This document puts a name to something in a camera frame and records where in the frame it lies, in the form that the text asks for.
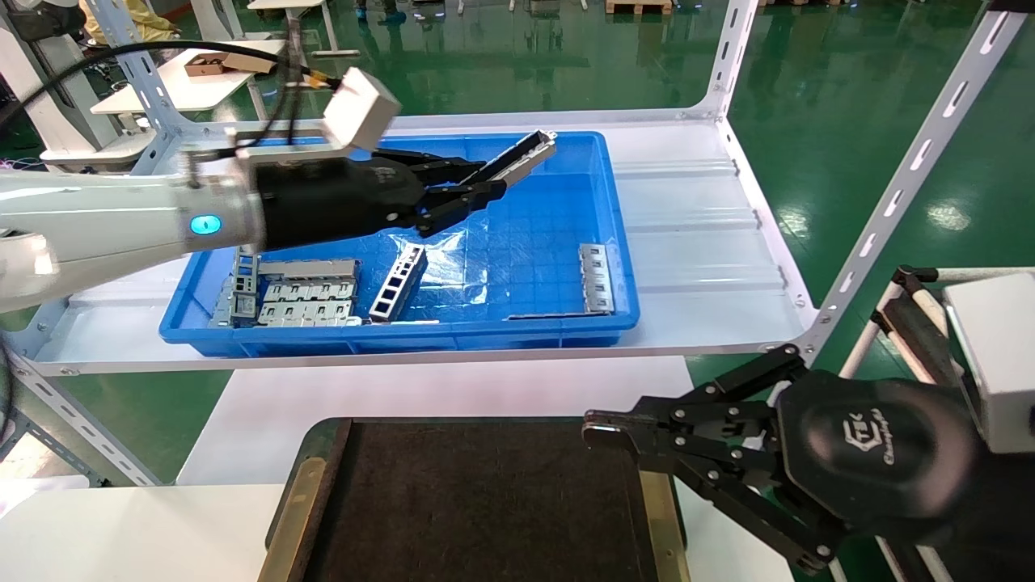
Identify white tube frame black grips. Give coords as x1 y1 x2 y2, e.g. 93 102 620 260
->
837 264 1035 389

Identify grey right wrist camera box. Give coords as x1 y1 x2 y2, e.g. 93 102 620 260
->
944 272 1035 454

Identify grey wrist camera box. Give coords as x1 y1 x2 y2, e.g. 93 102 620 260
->
186 67 403 165
944 272 1035 454

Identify white machine with black wheel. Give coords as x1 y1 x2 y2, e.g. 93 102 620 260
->
0 0 156 175

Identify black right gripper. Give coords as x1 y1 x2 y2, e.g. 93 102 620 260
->
583 345 983 576

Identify grey metal channel part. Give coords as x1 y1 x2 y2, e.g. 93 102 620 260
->
467 129 559 188

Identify black tray with brass edges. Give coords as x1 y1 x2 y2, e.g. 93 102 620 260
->
257 416 688 582

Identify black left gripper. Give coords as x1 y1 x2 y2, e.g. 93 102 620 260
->
255 150 509 252

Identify long grey metal cage part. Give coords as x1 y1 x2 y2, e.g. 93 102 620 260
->
257 257 361 280

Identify flat perforated metal part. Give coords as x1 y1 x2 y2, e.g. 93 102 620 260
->
577 241 616 313

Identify clear plastic bag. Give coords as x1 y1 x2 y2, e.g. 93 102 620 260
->
387 229 491 304

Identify white metal shelf rack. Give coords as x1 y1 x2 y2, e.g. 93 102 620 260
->
0 0 1032 488

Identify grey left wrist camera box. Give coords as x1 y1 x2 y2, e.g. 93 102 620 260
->
186 67 403 165

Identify white table with cardboard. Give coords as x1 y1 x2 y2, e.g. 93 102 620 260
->
89 36 289 116

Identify upright grey metal cage part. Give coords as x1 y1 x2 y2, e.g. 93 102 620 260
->
230 247 261 324

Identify open cardboard box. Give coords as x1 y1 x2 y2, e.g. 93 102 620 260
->
184 46 277 78

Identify metal part with square holes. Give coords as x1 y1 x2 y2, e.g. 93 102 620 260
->
369 241 428 322

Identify person in yellow clothes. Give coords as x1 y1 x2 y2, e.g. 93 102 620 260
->
81 0 180 45

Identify blue plastic bin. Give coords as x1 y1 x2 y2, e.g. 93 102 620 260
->
158 129 641 358

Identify small leaning grey metal bracket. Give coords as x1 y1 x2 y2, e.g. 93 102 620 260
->
209 275 237 327

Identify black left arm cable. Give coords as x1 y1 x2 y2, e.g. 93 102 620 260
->
0 16 342 191

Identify white-legged background table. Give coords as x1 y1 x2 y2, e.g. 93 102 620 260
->
247 0 361 59

